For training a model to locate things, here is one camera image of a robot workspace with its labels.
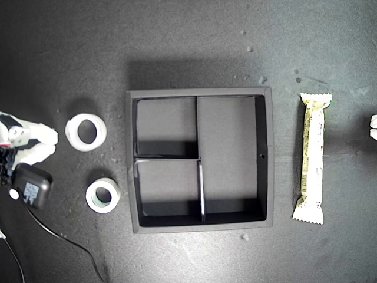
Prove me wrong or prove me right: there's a large white tape roll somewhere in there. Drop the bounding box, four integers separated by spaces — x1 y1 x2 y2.
64 113 107 153

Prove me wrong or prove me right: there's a snack bar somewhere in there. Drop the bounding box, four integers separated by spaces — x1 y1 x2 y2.
291 91 333 226

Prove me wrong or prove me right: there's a small white tape roll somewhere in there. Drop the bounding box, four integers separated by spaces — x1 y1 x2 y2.
85 177 121 215

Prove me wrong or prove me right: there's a black tray with wells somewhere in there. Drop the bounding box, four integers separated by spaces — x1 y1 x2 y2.
125 85 276 235

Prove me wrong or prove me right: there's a black camera cable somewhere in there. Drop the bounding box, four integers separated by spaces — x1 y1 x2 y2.
23 203 107 283

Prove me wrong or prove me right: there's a thin black cable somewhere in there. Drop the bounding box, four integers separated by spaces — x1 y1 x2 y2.
0 231 26 283

